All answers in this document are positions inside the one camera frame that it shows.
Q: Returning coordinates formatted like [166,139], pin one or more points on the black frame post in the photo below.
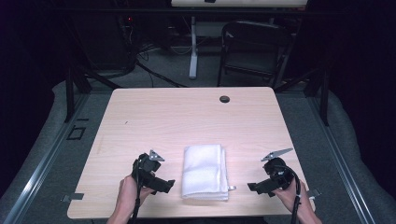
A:
[325,99]
[69,96]

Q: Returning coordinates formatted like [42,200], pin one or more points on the person's right hand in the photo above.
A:
[292,197]

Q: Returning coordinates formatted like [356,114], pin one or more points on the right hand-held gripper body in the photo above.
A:
[280,174]

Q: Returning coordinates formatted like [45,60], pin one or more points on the black table grommet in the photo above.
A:
[224,99]

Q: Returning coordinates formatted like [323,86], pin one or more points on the black horizontal frame bar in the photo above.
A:
[186,11]

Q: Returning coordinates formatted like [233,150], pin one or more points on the person's left hand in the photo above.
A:
[129,194]

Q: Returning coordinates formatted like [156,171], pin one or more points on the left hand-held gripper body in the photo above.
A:
[145,166]

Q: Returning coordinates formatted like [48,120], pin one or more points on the aluminium floor rail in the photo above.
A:
[46,155]
[339,155]

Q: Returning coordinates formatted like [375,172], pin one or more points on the white cloth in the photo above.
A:
[204,171]

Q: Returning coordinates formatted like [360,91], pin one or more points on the small grey metal tab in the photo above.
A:
[232,187]

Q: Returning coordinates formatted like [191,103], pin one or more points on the black folding chair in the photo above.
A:
[255,40]

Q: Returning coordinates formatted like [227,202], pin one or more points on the white desk leg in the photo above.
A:
[193,56]

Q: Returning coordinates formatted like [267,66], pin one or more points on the black equipment with red light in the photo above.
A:
[127,40]

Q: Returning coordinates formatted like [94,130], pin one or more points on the grey metal table bracket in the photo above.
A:
[73,197]
[314,193]

